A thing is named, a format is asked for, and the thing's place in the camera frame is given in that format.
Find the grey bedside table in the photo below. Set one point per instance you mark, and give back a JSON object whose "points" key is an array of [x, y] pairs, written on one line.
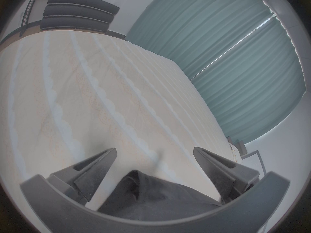
{"points": [[241, 147]]}

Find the bed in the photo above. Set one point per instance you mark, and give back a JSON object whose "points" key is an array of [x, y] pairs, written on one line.
{"points": [[97, 93]]}

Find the black T-shirt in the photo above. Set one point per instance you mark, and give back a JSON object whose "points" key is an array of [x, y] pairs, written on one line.
{"points": [[158, 198]]}

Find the black chest of drawers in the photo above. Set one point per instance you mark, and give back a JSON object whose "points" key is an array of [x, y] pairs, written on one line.
{"points": [[73, 11]]}

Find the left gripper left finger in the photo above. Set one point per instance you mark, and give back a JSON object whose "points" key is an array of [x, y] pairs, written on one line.
{"points": [[94, 172]]}

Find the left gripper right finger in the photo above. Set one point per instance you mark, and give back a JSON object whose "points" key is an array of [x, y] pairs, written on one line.
{"points": [[216, 176]]}

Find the white printed pillow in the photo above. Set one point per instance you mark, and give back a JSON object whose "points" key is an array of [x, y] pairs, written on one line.
{"points": [[234, 154]]}

